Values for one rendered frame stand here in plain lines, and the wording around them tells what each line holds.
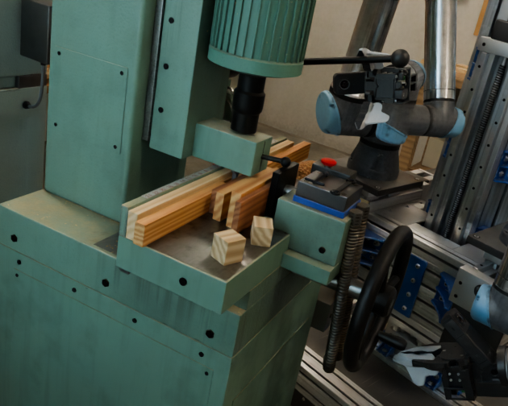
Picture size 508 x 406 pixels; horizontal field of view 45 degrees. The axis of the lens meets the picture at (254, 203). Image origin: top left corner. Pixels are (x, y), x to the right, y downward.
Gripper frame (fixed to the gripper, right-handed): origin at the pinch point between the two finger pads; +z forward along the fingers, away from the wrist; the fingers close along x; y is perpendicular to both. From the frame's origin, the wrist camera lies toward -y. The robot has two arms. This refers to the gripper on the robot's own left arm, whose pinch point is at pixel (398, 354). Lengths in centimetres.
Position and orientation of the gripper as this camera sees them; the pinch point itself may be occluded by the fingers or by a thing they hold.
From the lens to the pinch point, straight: 125.7
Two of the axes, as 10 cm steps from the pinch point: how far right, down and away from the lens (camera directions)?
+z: -8.2, 1.3, 5.5
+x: 5.1, -2.3, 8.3
